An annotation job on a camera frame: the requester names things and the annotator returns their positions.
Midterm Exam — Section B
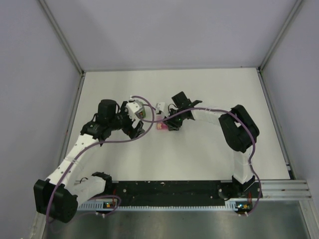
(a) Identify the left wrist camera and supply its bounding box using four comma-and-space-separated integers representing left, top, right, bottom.
125, 97, 146, 121

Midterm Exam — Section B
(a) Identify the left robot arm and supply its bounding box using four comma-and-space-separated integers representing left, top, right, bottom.
33, 99, 145, 223

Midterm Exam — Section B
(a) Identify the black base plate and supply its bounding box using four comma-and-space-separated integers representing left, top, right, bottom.
106, 180, 260, 206

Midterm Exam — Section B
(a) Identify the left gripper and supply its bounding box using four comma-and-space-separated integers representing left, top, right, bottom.
109, 102, 144, 139

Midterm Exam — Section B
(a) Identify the grey cable duct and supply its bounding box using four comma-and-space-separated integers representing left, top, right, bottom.
77, 200, 252, 212

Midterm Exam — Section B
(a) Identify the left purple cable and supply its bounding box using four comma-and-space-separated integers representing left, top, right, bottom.
44, 95, 157, 224

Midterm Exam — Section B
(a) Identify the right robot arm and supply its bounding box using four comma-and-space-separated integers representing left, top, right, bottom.
156, 92, 260, 197

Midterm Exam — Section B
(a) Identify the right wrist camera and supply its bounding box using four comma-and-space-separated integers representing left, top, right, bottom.
155, 102, 169, 117

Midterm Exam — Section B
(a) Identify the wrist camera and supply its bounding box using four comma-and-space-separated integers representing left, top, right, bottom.
125, 97, 146, 121
155, 102, 169, 117

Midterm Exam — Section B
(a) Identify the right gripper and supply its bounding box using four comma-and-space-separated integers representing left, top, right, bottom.
163, 108, 185, 131

